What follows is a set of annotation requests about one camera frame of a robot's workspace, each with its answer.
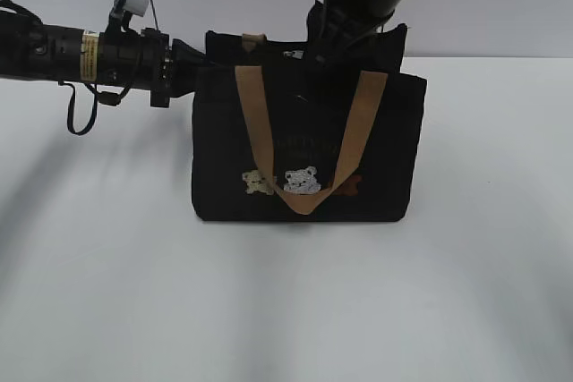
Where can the black canvas tote bag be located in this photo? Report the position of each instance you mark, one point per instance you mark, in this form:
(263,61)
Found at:
(307,116)

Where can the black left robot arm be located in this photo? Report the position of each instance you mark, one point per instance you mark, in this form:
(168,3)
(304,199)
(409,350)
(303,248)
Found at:
(34,51)

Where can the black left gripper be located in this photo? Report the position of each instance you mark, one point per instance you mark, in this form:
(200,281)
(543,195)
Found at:
(140,60)

